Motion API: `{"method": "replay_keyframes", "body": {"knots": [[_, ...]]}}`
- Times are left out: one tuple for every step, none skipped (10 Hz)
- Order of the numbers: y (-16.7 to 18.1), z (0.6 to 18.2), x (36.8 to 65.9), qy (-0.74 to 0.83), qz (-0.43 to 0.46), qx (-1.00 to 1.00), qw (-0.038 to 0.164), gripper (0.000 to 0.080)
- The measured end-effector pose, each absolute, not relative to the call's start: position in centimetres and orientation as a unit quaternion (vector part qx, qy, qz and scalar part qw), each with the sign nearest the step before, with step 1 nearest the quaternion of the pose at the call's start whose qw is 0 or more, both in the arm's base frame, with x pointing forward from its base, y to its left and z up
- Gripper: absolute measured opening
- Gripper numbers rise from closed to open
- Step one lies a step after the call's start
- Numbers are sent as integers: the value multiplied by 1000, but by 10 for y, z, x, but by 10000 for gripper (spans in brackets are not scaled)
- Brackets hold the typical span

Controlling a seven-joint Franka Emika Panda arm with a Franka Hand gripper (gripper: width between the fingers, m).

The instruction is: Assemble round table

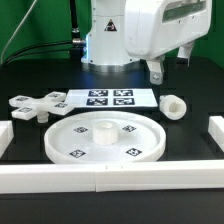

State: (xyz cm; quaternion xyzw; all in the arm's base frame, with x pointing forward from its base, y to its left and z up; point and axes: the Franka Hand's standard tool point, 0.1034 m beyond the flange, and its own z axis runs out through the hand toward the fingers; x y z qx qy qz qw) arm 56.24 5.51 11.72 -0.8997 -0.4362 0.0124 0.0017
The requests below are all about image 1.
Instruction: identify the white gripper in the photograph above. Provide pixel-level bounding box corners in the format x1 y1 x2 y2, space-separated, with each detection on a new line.
124 0 212 84

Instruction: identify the white round table top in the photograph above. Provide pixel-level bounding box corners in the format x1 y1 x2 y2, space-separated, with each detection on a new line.
44 111 166 164

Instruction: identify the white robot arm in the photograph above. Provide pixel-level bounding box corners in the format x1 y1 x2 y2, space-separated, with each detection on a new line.
82 0 212 85

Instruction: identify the white marker sheet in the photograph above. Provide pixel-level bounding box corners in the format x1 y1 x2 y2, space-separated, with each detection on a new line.
65 88 158 108

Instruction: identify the white front fence bar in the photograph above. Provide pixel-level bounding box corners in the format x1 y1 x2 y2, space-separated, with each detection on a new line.
0 160 224 194

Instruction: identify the white cross-shaped table base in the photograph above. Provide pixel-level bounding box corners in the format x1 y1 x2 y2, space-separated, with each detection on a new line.
9 91 74 123

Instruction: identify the white left fence block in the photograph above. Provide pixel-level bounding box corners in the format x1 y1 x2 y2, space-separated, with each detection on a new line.
0 121 14 158

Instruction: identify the black cable pair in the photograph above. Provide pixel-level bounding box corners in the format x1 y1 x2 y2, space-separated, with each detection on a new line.
2 40 75 66

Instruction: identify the grey thin cable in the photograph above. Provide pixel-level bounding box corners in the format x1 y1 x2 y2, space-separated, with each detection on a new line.
0 0 39 65

